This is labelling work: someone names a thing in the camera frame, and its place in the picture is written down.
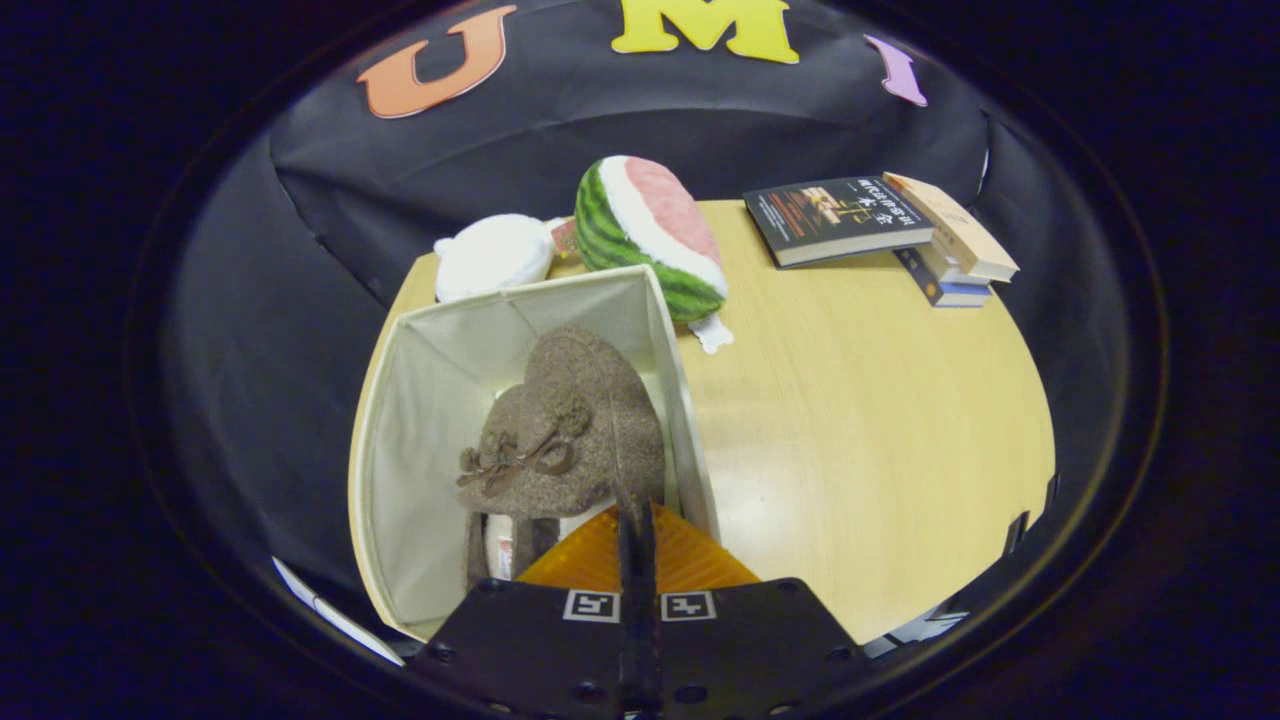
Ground white plush toy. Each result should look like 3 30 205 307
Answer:
433 213 569 304

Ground blue cover book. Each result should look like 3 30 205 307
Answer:
893 247 993 309

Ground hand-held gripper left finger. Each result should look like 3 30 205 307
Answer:
410 505 641 719

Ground watermelon slice plush toy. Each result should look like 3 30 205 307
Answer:
573 155 736 355

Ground tan cover book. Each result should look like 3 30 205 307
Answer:
883 171 1021 284

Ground black backdrop cloth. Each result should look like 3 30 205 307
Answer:
150 0 1131 621

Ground cream fabric storage box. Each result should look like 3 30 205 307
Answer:
347 264 721 643

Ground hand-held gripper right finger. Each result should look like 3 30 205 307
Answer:
640 503 871 719

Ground black cover book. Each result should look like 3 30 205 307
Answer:
743 176 936 269

